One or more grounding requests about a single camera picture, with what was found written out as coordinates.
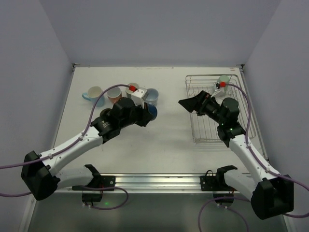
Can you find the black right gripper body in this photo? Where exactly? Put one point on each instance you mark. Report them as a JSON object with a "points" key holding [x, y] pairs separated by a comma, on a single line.
{"points": [[201, 104]]}

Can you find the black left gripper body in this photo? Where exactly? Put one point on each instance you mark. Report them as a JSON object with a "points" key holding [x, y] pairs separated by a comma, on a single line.
{"points": [[144, 116]]}

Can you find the dark blue mug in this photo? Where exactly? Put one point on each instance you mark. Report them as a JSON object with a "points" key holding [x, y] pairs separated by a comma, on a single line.
{"points": [[152, 110]]}

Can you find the pale blue white mug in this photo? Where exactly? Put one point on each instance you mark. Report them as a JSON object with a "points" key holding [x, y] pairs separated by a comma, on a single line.
{"points": [[152, 96]]}

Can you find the grey blue mug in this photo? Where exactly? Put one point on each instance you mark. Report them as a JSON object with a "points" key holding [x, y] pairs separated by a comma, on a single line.
{"points": [[131, 88]]}

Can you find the pink dotted mug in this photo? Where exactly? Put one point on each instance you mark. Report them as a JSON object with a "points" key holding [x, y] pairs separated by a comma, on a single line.
{"points": [[114, 94]]}

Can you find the mint green tumbler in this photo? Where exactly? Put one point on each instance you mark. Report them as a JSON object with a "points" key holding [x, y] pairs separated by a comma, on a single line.
{"points": [[224, 78]]}

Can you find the light blue cup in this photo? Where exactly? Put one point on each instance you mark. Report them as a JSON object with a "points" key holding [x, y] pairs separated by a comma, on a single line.
{"points": [[94, 95]]}

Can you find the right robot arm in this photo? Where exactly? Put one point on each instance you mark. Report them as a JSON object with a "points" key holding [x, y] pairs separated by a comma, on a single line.
{"points": [[269, 194]]}

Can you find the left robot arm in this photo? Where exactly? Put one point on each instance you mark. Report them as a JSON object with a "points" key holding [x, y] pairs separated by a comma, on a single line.
{"points": [[43, 174]]}

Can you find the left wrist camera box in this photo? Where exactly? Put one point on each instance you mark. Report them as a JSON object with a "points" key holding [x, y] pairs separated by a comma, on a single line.
{"points": [[139, 96]]}

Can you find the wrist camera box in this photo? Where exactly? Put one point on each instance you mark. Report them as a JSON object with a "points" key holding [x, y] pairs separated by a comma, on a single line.
{"points": [[139, 96], [220, 89]]}

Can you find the wire dish rack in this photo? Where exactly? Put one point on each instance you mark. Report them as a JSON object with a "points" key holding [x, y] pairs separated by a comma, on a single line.
{"points": [[234, 112]]}

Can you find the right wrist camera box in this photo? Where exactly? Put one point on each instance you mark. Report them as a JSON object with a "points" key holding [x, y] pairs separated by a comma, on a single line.
{"points": [[220, 89]]}

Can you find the aluminium front rail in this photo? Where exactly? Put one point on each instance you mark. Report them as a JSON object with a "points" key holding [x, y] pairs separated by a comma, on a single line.
{"points": [[157, 180]]}

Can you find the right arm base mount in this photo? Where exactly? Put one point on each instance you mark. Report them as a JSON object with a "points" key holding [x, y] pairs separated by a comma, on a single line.
{"points": [[215, 182]]}

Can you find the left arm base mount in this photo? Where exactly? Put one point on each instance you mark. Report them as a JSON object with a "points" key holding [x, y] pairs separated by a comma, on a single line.
{"points": [[98, 181]]}

